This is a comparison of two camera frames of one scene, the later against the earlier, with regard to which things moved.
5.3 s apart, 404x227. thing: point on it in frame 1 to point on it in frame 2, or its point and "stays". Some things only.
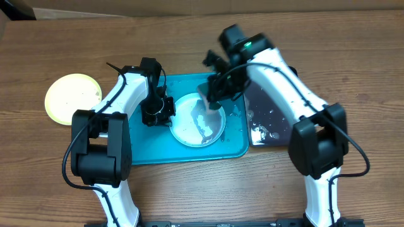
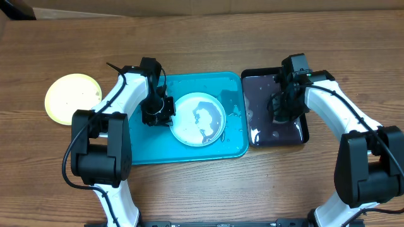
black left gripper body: [155, 110] stays
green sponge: [202, 89] to [279, 119]
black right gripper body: [232, 84] to [287, 106]
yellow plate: [71, 92] stays
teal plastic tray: [232, 144] stays
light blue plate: [196, 124] stays
